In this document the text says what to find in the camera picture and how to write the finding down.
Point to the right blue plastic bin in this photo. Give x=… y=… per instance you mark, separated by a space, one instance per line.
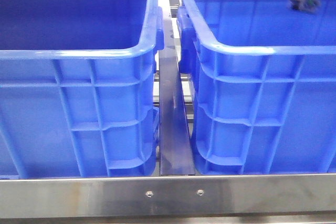
x=263 y=84

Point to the blue plastic bin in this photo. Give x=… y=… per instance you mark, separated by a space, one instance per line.
x=263 y=84
x=77 y=88

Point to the steel divider bar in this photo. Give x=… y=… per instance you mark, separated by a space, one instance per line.
x=176 y=157

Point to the left blue plastic bin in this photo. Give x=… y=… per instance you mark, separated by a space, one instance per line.
x=77 y=88

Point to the steel front rail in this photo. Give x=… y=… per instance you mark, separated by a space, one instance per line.
x=173 y=196

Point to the right rail screw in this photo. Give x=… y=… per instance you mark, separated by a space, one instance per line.
x=200 y=192

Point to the rail screw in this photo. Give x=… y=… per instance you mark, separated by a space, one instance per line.
x=200 y=192
x=149 y=194

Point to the left rail screw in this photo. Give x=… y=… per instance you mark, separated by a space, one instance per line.
x=149 y=194

